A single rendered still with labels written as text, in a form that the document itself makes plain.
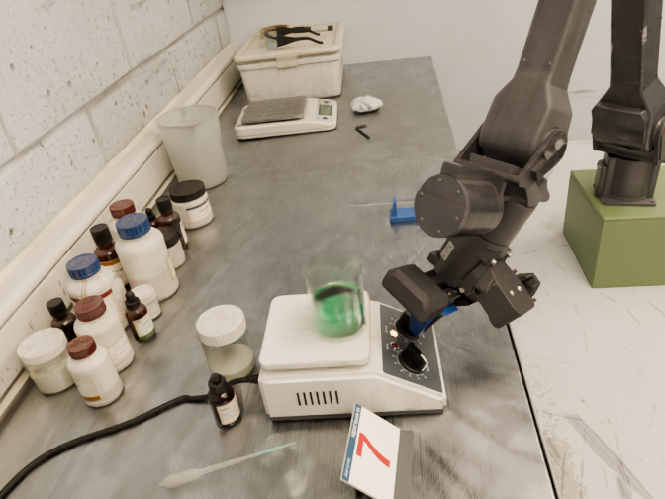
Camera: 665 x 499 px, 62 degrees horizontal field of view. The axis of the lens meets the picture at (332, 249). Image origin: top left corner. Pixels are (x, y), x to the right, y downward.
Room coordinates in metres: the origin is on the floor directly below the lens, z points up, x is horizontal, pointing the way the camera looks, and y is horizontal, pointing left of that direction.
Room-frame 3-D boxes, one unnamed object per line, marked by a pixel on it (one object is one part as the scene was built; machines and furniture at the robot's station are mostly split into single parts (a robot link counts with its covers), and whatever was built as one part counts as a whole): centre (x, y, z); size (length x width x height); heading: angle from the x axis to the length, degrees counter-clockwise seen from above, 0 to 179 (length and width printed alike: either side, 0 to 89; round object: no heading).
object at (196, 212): (0.94, 0.25, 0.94); 0.07 x 0.07 x 0.07
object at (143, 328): (0.62, 0.28, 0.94); 0.03 x 0.03 x 0.08
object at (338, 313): (0.47, 0.00, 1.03); 0.07 x 0.06 x 0.08; 147
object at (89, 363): (0.51, 0.31, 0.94); 0.05 x 0.05 x 0.09
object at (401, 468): (0.35, -0.02, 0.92); 0.09 x 0.06 x 0.04; 165
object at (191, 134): (1.14, 0.26, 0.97); 0.18 x 0.13 x 0.15; 17
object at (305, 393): (0.48, 0.00, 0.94); 0.22 x 0.13 x 0.08; 83
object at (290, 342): (0.48, 0.03, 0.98); 0.12 x 0.12 x 0.01; 83
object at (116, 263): (0.76, 0.35, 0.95); 0.04 x 0.04 x 0.11
